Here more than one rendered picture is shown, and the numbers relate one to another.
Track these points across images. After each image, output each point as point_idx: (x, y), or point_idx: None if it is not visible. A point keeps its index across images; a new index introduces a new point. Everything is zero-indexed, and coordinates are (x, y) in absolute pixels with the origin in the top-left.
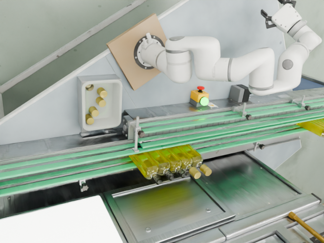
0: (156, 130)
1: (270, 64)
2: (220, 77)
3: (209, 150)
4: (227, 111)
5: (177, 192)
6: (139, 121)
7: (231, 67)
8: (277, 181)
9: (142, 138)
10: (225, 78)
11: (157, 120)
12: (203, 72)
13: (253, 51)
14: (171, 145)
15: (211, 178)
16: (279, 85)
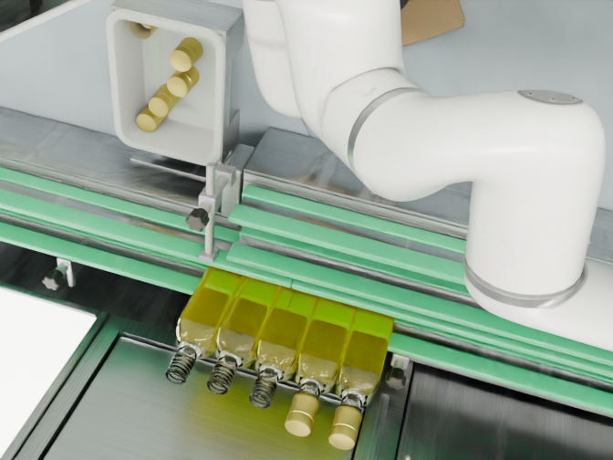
0: (269, 228)
1: (534, 197)
2: (338, 156)
3: (472, 368)
4: None
5: (271, 431)
6: (257, 179)
7: (359, 132)
8: None
9: (260, 230)
10: (350, 169)
11: (321, 199)
12: (299, 106)
13: (477, 96)
14: (324, 292)
15: (441, 454)
16: (601, 312)
